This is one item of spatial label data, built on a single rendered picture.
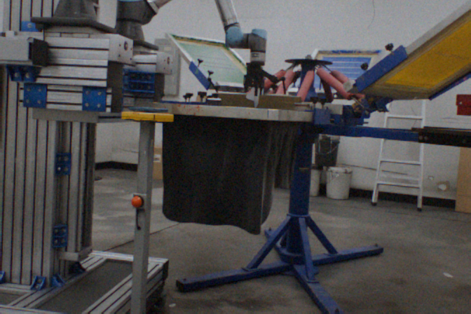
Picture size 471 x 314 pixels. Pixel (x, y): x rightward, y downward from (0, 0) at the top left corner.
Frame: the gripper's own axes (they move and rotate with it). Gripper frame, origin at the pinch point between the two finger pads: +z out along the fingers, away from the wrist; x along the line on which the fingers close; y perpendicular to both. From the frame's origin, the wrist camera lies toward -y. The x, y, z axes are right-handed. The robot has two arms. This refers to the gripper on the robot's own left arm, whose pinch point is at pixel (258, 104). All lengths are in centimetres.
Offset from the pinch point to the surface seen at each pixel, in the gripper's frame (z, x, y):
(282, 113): 3, 56, -29
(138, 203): 36, 82, 11
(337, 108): -0.8, -22.0, -32.7
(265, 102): -1.3, 1.6, -3.7
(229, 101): -0.7, 1.5, 14.5
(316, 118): 4.4, 9.6, -30.2
